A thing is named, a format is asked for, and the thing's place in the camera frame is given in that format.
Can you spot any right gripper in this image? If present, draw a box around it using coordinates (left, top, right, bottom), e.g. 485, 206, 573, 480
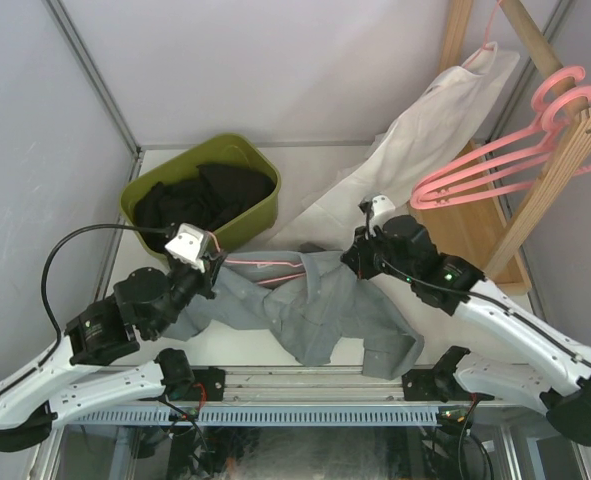
344, 221, 416, 283

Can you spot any pink hanger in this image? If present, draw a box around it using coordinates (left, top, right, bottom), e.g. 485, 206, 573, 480
462, 0, 502, 68
414, 84, 591, 206
224, 259, 305, 285
409, 65, 591, 211

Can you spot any grey shirt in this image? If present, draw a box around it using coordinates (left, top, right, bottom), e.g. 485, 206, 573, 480
165, 251, 424, 380

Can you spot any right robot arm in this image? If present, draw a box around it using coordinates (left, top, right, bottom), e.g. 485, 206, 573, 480
341, 202, 591, 446

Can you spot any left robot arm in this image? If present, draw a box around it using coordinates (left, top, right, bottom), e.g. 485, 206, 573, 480
0, 254, 224, 453

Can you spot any white shirt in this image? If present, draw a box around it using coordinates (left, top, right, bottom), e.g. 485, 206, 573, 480
268, 42, 520, 250

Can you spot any pink hanger under white shirt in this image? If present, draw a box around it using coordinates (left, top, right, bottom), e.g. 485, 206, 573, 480
462, 0, 502, 68

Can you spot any wooden clothes rack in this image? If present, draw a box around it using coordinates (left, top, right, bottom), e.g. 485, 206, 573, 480
410, 1, 591, 277

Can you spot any green plastic basket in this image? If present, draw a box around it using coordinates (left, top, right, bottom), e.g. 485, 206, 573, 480
120, 133, 281, 251

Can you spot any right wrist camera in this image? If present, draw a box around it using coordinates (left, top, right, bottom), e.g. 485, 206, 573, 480
358, 194, 396, 237

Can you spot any left camera cable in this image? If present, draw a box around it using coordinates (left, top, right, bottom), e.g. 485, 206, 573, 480
42, 223, 174, 341

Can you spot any camera cable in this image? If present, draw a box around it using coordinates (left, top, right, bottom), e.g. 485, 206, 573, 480
42, 223, 174, 341
364, 209, 591, 371

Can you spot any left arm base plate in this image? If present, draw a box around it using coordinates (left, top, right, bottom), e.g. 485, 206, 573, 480
169, 367, 226, 402

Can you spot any aluminium frame rail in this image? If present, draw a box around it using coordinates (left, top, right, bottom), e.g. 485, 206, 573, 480
47, 364, 591, 407

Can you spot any slotted cable duct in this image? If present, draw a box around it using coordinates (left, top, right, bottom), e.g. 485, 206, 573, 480
73, 405, 439, 427

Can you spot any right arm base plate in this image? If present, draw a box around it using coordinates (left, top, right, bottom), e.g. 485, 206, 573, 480
402, 369, 447, 402

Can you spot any right camera cable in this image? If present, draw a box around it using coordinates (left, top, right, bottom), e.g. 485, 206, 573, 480
364, 209, 591, 371

